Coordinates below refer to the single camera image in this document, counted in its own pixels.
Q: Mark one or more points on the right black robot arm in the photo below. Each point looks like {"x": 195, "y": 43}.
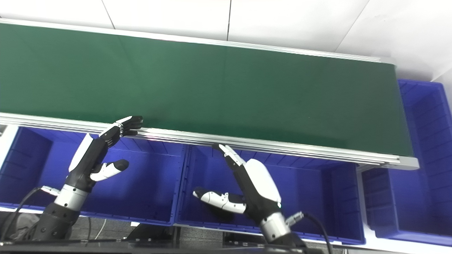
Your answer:
{"x": 275, "y": 227}

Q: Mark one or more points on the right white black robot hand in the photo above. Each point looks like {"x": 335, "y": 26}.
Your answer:
{"x": 261, "y": 187}

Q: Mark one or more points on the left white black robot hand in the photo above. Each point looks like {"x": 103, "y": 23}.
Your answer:
{"x": 84, "y": 165}

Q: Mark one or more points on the blue plastic bin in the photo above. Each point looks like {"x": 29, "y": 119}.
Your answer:
{"x": 317, "y": 201}
{"x": 423, "y": 176}
{"x": 148, "y": 187}

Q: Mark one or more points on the green conveyor belt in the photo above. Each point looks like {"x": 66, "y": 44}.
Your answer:
{"x": 282, "y": 148}
{"x": 212, "y": 91}

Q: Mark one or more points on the black stand bracket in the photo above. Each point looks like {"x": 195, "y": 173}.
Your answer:
{"x": 243, "y": 239}
{"x": 152, "y": 234}

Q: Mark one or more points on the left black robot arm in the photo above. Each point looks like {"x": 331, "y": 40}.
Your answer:
{"x": 56, "y": 218}

